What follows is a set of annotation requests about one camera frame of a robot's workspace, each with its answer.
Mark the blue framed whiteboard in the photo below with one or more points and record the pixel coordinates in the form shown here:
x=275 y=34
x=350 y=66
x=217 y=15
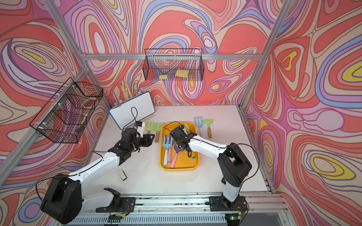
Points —
x=135 y=109

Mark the yellow sponge in basket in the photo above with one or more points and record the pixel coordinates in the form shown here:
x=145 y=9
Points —
x=182 y=73

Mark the small grey clip device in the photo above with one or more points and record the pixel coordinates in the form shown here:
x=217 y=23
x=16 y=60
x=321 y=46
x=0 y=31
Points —
x=122 y=175

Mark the black wire basket wall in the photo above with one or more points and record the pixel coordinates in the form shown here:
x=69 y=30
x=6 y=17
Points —
x=160 y=61
x=65 y=116

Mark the wooden utensils behind whiteboard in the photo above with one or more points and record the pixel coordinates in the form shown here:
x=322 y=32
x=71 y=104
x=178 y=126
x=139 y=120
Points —
x=126 y=95

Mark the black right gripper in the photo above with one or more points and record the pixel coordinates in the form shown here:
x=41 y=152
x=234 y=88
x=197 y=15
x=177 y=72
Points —
x=178 y=145

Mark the aluminium front rail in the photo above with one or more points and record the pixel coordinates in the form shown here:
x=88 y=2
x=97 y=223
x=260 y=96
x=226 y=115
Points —
x=194 y=210

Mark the wooden whiteboard stand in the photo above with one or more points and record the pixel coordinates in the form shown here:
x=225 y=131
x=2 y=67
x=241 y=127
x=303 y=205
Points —
x=149 y=118

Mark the black wire basket back wall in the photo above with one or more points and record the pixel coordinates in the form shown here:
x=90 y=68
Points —
x=160 y=61

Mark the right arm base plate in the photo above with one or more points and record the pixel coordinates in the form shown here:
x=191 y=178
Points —
x=220 y=203

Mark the green rake wooden handle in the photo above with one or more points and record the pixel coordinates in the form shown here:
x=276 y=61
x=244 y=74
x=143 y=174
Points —
x=149 y=127

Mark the green hand fork wooden handle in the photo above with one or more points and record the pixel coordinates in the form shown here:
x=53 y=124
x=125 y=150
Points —
x=158 y=129

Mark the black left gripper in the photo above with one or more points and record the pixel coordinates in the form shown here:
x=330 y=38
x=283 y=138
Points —
x=147 y=141

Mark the black wire basket left wall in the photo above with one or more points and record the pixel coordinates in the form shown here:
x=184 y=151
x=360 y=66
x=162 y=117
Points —
x=65 y=116

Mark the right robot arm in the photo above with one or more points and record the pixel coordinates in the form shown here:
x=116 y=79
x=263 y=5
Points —
x=234 y=165

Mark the green circuit board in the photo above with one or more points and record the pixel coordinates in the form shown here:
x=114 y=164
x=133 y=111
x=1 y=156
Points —
x=116 y=217

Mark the yellow plastic storage tray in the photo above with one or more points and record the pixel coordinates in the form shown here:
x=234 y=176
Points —
x=183 y=163

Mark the purple cultivator pink handle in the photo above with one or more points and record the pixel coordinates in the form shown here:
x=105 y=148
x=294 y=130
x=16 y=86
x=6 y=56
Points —
x=177 y=150
x=169 y=155

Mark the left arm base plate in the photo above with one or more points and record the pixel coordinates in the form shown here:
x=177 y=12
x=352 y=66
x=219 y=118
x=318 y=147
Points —
x=120 y=205

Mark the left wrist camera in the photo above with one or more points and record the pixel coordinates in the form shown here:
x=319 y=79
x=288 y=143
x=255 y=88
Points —
x=140 y=127

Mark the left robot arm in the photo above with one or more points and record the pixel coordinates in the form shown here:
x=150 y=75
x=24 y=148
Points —
x=65 y=197

